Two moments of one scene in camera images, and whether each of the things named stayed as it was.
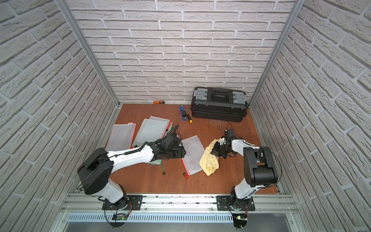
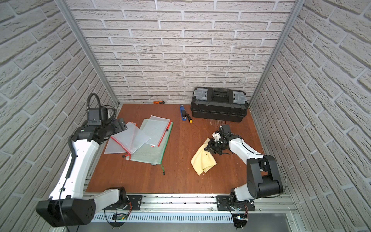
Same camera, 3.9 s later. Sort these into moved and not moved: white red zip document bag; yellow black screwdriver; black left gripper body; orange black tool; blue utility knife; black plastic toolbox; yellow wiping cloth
Moved: black left gripper body; white red zip document bag; yellow wiping cloth
Not moved: black plastic toolbox; yellow black screwdriver; orange black tool; blue utility knife
